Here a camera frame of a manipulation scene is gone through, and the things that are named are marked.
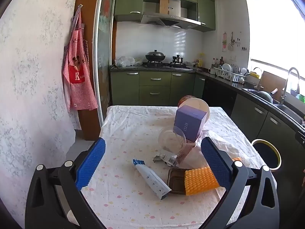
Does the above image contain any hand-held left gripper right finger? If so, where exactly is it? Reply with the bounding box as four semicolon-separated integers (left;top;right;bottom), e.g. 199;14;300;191
201;137;280;229

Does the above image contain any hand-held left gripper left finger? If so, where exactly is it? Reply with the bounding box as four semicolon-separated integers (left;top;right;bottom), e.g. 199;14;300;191
25;138;106;229

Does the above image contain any orange spiky pad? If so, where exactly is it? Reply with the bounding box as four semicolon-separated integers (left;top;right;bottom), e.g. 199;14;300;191
185;157;241;196

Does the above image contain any black bin with yellow rim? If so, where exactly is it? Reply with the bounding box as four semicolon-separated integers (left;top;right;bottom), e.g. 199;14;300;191
251;139;282;171

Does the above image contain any brown plastic container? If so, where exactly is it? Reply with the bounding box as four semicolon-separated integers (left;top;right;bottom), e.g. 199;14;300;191
167;168;191;195

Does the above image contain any snack wrapper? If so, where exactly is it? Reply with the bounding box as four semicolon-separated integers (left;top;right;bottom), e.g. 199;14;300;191
152;139;198;167

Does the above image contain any purple cardboard box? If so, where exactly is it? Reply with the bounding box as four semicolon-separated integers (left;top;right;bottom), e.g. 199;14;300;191
173;105;208;142

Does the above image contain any clear plastic cup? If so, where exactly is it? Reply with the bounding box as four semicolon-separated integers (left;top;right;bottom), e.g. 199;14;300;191
158;127;187;153

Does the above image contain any white squeeze tube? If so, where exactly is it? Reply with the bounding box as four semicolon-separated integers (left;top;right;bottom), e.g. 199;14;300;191
133;159;172;199

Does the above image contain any round paper tub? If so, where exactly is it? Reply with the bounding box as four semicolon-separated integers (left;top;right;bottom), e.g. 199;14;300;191
177;95;210;129

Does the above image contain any steel kitchen sink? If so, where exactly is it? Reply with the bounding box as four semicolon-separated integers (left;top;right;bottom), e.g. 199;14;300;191
242;88;305;124

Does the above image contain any steel faucet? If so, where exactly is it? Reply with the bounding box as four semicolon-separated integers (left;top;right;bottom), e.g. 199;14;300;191
280;67;301;105

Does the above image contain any white printed tablecloth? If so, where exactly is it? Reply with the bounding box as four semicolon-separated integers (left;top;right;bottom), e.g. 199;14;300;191
82;105;278;229

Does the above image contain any wooden cutting board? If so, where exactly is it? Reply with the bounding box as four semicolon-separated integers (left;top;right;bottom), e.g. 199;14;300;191
260;70;287;93

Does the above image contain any dark kitchen countertop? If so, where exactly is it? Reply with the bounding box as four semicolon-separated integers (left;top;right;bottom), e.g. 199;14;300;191
110;64;305;131

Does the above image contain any red checked apron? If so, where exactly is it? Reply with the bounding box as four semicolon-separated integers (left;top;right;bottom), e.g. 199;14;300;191
62;4;99;111

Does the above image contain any white dish rack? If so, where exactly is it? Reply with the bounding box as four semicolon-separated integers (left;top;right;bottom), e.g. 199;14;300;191
213;63;246;83

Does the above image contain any green base cabinet unit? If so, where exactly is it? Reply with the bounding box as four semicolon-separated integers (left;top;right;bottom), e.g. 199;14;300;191
110;70;305;153

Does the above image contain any white plastic bag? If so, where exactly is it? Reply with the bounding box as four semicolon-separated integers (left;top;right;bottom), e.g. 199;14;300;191
115;56;136;67

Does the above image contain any gas stove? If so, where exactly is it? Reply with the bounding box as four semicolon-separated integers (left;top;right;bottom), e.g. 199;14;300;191
143;61;193;70

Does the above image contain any window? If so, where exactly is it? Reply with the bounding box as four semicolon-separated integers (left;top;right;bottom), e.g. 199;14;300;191
245;0;305;96

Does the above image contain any glass sliding door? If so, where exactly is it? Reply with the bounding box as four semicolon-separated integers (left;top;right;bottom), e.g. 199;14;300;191
94;0;117;122

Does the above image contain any black wok with lid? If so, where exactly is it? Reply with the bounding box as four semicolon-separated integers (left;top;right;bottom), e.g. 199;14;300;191
145;50;166;62

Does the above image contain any steel range hood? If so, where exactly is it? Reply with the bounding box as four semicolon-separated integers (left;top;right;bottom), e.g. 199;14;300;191
140;0;202;28

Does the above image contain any dark wok with handle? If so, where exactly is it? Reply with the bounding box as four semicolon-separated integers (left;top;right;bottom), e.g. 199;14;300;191
256;88;278;104

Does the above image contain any brown wooden door frame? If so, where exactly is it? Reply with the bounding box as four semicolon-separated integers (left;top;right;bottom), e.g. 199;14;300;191
75;0;103;141

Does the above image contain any green wall cabinet unit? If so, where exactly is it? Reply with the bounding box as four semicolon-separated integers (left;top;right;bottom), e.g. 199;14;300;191
114;0;216;32

